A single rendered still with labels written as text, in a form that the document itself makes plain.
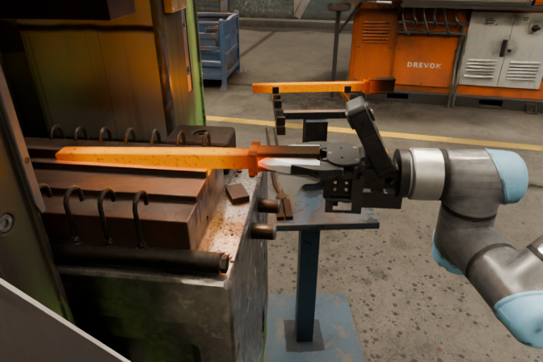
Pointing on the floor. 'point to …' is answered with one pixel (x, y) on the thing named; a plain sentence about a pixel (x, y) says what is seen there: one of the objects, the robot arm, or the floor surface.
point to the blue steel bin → (219, 45)
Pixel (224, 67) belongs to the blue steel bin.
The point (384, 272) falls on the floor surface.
